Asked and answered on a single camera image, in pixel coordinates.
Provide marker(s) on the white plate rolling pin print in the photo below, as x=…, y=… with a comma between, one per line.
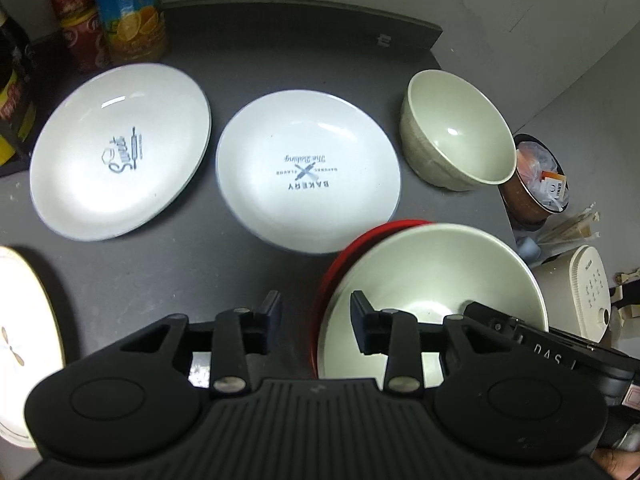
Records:
x=120, y=160

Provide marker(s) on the wrapped chopsticks bundle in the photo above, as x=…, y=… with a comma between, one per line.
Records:
x=575, y=225

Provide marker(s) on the white plate gold pattern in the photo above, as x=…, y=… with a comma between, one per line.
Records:
x=25, y=310

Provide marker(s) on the large cream bowl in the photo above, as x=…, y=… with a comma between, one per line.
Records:
x=425, y=270

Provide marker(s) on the white rice cooker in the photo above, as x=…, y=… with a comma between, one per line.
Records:
x=575, y=285

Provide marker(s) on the orange juice bottle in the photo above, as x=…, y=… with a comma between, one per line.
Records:
x=130, y=15

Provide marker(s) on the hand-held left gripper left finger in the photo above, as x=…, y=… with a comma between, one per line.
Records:
x=272, y=310

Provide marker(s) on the small cream bowl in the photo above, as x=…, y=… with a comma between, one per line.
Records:
x=460, y=130

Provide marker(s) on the pale blue cup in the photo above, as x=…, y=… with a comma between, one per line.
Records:
x=527, y=250

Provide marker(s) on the red plate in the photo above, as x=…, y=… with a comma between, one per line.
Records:
x=340, y=265

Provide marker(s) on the white plate crossed pins print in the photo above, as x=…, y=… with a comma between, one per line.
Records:
x=305, y=175

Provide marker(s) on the brown trash bin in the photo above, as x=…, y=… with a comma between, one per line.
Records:
x=520, y=202

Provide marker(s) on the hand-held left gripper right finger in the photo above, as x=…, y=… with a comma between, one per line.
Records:
x=359, y=312

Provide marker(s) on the person's right hand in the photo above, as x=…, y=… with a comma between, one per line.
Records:
x=617, y=466

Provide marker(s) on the dark bottle red yellow label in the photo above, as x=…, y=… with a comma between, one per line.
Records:
x=12, y=100

